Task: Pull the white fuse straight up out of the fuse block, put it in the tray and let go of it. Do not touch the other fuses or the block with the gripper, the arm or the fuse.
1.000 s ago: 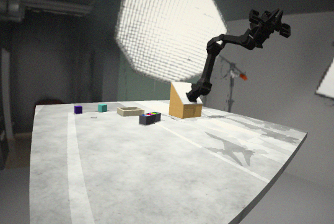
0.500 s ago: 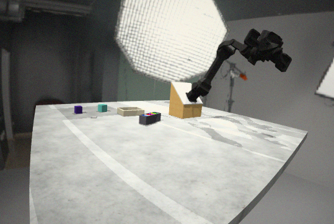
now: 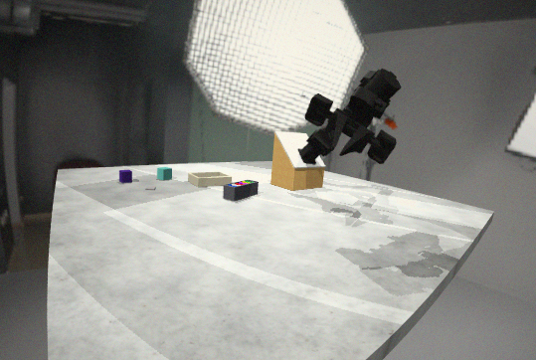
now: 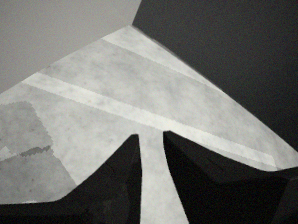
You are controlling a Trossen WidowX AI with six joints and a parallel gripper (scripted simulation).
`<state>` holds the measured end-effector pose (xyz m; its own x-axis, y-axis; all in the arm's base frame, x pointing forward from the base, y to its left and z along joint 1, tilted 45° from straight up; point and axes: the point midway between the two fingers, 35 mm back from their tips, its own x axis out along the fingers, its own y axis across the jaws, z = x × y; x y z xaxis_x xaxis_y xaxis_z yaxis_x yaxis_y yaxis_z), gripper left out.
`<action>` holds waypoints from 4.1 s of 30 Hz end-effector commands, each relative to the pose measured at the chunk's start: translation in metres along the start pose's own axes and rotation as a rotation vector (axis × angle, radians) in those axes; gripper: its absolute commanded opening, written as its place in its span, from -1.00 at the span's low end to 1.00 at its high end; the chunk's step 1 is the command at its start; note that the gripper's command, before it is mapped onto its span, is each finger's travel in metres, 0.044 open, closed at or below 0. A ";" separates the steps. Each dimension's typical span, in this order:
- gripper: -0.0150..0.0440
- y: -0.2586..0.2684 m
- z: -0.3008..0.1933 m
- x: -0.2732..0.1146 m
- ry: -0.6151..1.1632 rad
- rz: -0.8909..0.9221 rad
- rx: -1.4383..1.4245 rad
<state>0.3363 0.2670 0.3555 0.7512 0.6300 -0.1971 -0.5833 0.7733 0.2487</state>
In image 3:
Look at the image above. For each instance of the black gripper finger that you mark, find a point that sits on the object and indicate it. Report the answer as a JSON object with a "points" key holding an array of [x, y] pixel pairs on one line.
{"points": [[334, 127], [358, 141]]}

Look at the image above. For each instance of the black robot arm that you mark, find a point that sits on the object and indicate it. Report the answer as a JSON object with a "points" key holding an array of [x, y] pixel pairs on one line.
{"points": [[369, 99]]}

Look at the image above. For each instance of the purple cube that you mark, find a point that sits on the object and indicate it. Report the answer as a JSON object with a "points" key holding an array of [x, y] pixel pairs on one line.
{"points": [[125, 176]]}

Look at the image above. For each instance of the teal cube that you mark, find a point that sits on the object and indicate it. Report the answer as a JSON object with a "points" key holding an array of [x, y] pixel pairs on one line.
{"points": [[164, 173]]}

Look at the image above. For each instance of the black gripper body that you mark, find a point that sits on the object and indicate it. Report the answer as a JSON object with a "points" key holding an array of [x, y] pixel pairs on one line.
{"points": [[319, 109]]}

